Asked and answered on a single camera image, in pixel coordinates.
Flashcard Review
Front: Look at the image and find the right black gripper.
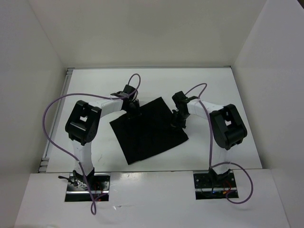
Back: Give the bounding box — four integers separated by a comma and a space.
171, 109, 190, 133

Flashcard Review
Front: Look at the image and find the black skirt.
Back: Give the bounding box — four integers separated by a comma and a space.
110, 97, 189, 165

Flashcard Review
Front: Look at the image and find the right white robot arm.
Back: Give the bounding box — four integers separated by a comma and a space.
171, 91, 247, 187

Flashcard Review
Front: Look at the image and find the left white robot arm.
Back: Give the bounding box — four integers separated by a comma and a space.
65, 90, 140, 190

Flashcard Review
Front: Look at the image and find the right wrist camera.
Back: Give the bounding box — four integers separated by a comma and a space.
172, 91, 187, 103

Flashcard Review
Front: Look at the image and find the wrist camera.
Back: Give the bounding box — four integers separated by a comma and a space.
172, 91, 187, 103
123, 85, 137, 100

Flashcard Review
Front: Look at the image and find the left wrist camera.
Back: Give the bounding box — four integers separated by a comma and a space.
123, 85, 137, 100

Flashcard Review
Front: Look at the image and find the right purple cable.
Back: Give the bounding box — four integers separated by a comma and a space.
185, 83, 254, 205

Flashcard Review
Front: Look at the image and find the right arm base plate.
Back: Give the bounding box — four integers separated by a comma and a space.
193, 171, 239, 200

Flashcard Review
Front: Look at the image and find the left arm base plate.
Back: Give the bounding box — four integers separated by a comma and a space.
58, 173, 110, 202

